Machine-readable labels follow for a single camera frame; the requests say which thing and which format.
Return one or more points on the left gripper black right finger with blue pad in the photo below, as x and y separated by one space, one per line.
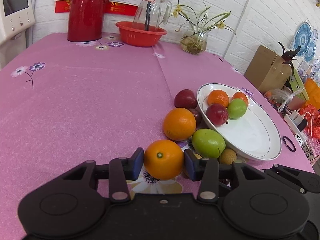
209 171

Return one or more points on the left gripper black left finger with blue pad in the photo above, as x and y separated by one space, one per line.
117 172

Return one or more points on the brown longan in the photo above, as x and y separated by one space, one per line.
227 157
185 172

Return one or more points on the large orange green navel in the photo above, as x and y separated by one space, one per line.
163 159

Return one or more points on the red apple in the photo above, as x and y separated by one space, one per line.
217 114

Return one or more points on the small green fruit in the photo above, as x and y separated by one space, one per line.
236 108

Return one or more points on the dark cherry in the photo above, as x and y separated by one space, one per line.
224 181

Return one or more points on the large green mango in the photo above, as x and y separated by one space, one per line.
208 143

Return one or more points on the white power strip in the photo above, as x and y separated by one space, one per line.
297 123

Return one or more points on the large orange rear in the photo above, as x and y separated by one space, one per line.
179 124

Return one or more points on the small dark plum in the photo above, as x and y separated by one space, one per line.
197 115

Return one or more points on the white oval plate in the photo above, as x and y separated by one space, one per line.
253 136

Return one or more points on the mandarin with stem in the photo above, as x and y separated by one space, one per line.
218 96

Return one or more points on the dark red plum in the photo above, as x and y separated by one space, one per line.
185 99

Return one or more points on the small mandarin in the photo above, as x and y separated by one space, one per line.
242 96

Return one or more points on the pink floral tablecloth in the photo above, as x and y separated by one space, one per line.
64 103

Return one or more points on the white plastic bag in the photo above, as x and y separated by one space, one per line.
283 96

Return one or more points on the orange plastic container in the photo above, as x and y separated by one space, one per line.
313 91

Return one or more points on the cardboard box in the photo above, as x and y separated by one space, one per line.
267 70

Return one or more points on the dark red leaf plant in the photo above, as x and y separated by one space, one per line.
289 55

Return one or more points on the glass vase with plant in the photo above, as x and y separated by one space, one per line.
200 24

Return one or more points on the red plastic basin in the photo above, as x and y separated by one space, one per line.
139 37

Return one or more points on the glass pitcher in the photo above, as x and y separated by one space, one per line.
151 14

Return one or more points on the red thermos jug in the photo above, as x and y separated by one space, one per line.
85 21

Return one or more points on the white appliance with screen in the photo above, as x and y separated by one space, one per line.
17 16

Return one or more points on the blue decorative wall plates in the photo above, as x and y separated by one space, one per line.
305 38

